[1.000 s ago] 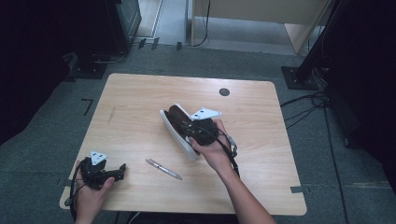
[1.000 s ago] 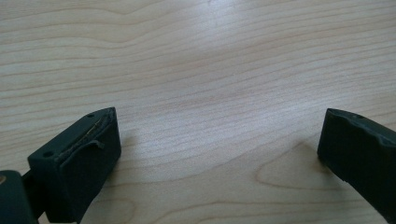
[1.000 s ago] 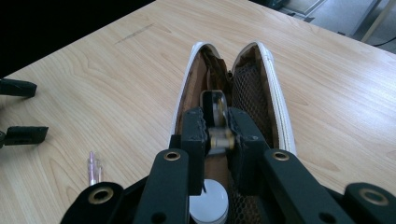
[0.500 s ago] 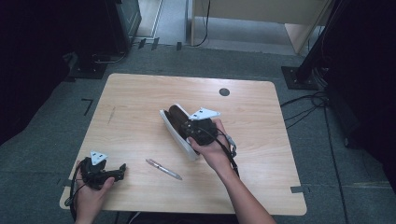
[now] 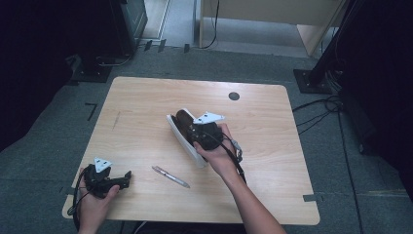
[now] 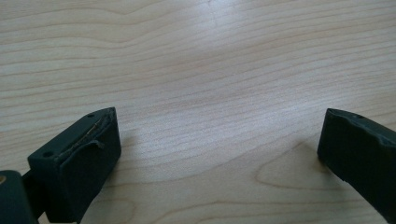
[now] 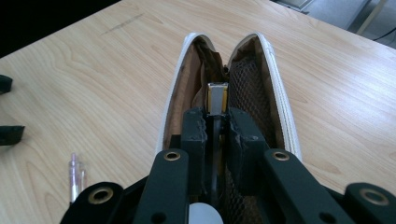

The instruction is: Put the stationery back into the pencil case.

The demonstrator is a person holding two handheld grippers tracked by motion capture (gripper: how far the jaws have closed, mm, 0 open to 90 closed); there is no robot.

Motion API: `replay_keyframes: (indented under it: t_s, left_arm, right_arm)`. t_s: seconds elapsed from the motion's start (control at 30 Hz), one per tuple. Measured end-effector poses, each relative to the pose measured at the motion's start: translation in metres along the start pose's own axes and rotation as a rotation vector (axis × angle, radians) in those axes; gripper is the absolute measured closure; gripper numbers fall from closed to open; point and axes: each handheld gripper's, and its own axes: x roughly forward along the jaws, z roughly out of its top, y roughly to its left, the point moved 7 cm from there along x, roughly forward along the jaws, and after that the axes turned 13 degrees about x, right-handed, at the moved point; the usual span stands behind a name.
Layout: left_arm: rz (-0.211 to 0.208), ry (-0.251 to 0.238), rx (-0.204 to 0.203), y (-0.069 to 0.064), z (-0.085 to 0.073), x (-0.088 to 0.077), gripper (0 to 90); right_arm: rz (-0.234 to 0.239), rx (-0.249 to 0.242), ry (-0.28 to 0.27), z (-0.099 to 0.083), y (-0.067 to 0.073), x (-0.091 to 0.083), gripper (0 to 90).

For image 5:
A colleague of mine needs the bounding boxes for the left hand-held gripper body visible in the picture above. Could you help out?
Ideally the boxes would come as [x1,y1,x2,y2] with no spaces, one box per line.
[82,157,127,199]

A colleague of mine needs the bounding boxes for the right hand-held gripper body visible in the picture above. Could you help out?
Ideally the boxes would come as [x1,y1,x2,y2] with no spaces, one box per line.
[188,111,226,152]

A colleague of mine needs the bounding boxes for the white pencil case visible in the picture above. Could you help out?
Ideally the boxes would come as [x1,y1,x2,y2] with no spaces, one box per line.
[166,108,209,170]

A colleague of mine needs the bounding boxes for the person's right hand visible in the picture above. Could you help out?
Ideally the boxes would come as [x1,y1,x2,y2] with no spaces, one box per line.
[193,123,244,180]

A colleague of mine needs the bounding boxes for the person's left hand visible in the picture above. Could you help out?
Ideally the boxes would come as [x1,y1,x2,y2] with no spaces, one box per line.
[76,168,121,232]

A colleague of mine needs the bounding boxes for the silver pen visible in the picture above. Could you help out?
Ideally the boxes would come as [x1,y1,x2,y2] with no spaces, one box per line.
[151,165,191,189]

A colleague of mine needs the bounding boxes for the person's dark clothing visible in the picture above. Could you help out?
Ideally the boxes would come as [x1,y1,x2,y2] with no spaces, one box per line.
[131,220,247,234]

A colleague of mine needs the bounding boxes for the black stand with square base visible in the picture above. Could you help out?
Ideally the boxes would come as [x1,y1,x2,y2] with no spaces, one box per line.
[292,0,359,96]

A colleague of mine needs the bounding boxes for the dark curtain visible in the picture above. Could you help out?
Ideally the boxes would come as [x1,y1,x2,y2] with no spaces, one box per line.
[0,0,77,153]
[337,0,413,199]

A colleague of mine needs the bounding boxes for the black cabinet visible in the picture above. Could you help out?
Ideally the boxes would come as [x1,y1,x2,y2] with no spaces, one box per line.
[108,0,149,57]

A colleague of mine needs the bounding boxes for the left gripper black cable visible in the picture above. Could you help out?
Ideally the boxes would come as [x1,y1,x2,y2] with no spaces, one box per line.
[66,167,95,232]

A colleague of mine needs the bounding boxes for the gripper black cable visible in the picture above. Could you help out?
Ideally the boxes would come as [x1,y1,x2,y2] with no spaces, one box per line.
[207,130,247,185]
[66,167,95,232]

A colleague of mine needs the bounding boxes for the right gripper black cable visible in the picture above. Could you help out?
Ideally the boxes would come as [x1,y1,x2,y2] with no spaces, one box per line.
[207,130,247,185]

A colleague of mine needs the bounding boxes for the hanging black cable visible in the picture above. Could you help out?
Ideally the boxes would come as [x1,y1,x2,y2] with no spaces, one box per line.
[199,0,221,50]

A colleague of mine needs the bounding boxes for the black stand base plate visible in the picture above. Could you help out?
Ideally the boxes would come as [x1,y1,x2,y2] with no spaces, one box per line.
[70,54,113,84]

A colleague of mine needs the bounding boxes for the black floor cables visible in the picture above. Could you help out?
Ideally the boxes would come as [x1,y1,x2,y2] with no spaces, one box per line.
[291,94,366,234]

